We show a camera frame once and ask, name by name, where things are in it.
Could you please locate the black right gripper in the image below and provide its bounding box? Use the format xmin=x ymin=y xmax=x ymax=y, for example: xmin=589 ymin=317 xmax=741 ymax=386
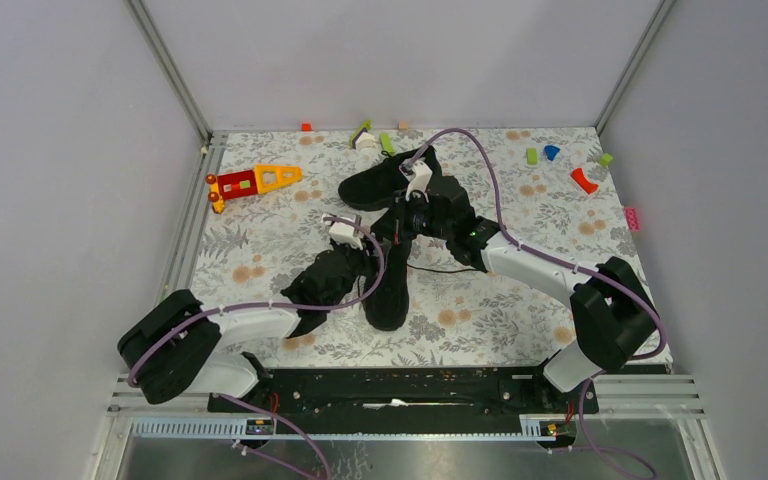
xmin=371 ymin=188 xmax=453 ymax=244

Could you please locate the lime green long brick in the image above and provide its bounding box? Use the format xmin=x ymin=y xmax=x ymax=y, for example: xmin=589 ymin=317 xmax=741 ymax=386
xmin=379 ymin=132 xmax=395 ymax=157

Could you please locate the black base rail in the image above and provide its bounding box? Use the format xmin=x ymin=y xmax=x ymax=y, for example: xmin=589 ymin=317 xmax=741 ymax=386
xmin=243 ymin=367 xmax=599 ymax=435

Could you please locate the pink brick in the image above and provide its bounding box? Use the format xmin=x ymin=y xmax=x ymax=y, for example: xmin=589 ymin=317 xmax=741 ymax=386
xmin=624 ymin=207 xmax=641 ymax=232

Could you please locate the black sneaker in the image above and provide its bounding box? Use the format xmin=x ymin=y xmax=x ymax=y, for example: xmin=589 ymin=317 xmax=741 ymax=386
xmin=362 ymin=215 xmax=413 ymax=332
xmin=338 ymin=149 xmax=417 ymax=212

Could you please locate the red yellow toy rocket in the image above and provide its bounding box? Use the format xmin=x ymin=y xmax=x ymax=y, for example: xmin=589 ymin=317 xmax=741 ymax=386
xmin=205 ymin=164 xmax=303 ymax=214

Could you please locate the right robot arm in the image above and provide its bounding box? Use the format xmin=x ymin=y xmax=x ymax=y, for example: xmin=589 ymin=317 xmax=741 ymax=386
xmin=372 ymin=176 xmax=658 ymax=412

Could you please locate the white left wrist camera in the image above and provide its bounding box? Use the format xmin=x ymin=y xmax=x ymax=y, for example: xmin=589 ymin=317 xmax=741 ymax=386
xmin=322 ymin=213 xmax=364 ymax=250

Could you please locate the blue toy piece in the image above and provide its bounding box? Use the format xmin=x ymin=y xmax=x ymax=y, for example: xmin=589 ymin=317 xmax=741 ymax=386
xmin=543 ymin=145 xmax=560 ymax=161

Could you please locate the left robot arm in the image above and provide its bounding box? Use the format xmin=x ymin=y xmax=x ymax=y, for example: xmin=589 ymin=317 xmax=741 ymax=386
xmin=117 ymin=240 xmax=386 ymax=411

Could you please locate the green small block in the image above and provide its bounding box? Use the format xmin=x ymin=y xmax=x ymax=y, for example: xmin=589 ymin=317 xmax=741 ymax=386
xmin=526 ymin=148 xmax=539 ymax=165

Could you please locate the red arch block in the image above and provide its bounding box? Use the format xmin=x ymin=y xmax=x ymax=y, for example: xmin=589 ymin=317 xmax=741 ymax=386
xmin=570 ymin=167 xmax=599 ymax=195

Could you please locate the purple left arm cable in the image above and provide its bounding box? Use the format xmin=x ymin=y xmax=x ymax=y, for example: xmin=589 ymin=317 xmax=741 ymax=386
xmin=126 ymin=214 xmax=387 ymax=389

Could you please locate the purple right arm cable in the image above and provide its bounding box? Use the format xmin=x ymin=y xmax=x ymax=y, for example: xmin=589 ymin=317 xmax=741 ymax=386
xmin=405 ymin=127 xmax=668 ymax=362

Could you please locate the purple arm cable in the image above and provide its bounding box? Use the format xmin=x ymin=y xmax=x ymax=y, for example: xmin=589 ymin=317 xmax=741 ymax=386
xmin=405 ymin=127 xmax=668 ymax=362
xmin=126 ymin=214 xmax=387 ymax=389

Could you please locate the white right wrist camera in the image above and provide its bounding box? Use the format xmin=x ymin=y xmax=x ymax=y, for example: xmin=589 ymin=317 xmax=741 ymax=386
xmin=399 ymin=160 xmax=433 ymax=201

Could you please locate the green purple white block stack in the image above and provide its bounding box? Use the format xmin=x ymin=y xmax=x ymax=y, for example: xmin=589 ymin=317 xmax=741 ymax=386
xmin=349 ymin=120 xmax=376 ymax=150

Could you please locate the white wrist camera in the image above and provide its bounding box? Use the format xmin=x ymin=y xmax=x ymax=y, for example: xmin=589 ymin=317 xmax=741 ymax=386
xmin=322 ymin=213 xmax=364 ymax=250
xmin=399 ymin=160 xmax=433 ymax=201

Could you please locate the floral patterned mat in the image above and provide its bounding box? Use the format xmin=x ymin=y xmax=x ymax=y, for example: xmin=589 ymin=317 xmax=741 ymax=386
xmin=190 ymin=127 xmax=640 ymax=368

